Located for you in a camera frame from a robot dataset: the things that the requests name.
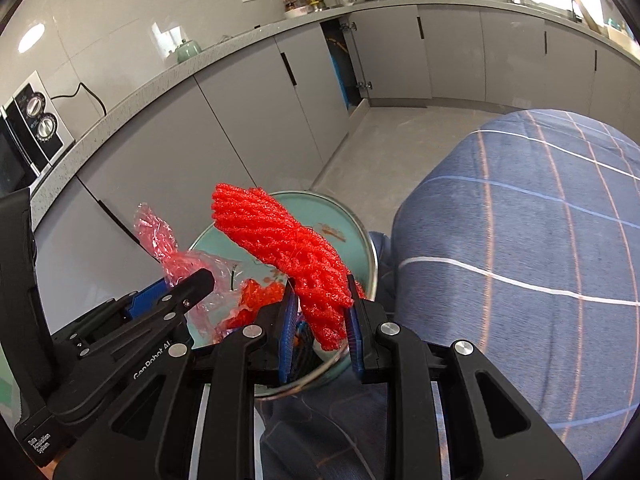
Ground teal enamel basin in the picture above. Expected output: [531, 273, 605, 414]
[187, 190, 378, 398]

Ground translucent red plastic bag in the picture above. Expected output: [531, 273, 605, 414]
[132, 202, 246, 346]

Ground microwave oven with dials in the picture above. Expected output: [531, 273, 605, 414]
[0, 70, 76, 193]

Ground red foam net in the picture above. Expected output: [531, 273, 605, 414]
[210, 182, 356, 353]

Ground grey kitchen base cabinets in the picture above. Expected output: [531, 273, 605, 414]
[30, 0, 640, 271]

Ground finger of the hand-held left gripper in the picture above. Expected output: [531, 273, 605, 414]
[70, 267, 216, 361]
[50, 279, 170, 338]

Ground teal teapot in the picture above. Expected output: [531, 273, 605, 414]
[169, 39, 203, 64]

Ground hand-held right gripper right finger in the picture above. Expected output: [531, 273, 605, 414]
[346, 275, 585, 480]

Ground blue checked tablecloth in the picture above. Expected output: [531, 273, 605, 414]
[260, 109, 640, 480]

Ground black power cable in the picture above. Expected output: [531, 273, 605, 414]
[50, 81, 108, 117]

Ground blue plastic container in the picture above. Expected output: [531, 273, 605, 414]
[331, 55, 351, 111]

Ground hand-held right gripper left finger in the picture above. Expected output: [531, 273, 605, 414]
[52, 280, 301, 480]

